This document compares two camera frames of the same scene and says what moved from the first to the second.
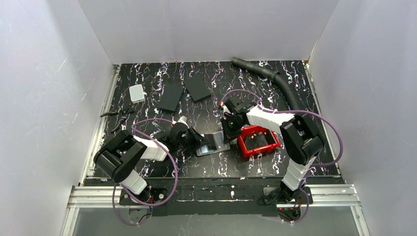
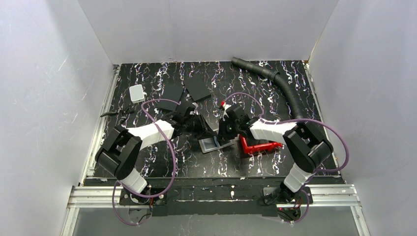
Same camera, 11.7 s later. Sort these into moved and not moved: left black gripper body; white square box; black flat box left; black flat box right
Moved: left black gripper body
Not moved: white square box; black flat box right; black flat box left
